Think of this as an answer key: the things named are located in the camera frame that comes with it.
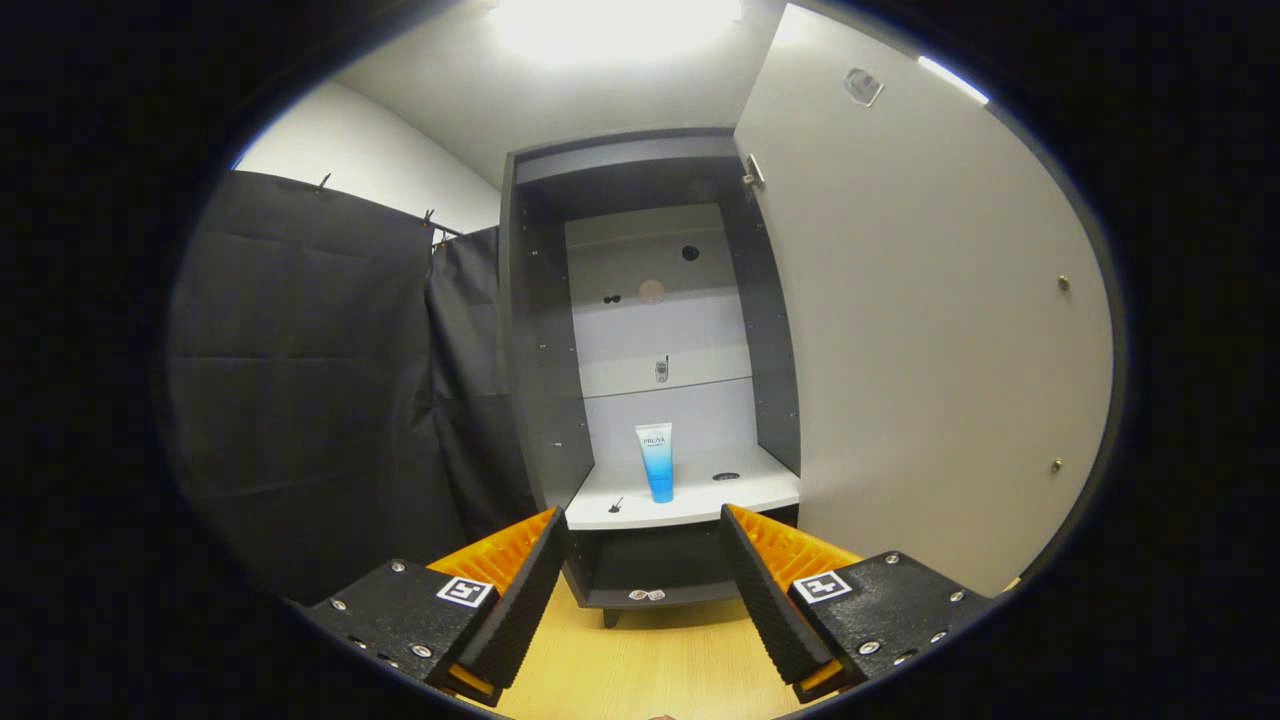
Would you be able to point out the large ceiling light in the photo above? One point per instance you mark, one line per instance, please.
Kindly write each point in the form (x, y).
(615, 25)

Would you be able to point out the white cabinet shelf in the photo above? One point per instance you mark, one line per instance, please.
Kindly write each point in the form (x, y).
(700, 495)

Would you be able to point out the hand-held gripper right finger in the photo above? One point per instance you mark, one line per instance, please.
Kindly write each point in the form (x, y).
(770, 600)

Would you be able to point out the long ceiling light panel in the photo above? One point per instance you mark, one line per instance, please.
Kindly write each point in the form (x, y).
(955, 80)

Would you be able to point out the blue white cosmetic tube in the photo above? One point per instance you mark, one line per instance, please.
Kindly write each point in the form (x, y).
(656, 465)

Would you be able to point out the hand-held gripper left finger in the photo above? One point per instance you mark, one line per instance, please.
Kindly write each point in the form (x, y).
(525, 600)

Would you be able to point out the beige cabinet door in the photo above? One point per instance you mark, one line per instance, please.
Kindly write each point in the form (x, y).
(930, 350)

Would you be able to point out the black backdrop cloth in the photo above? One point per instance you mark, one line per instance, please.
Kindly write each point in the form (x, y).
(300, 400)

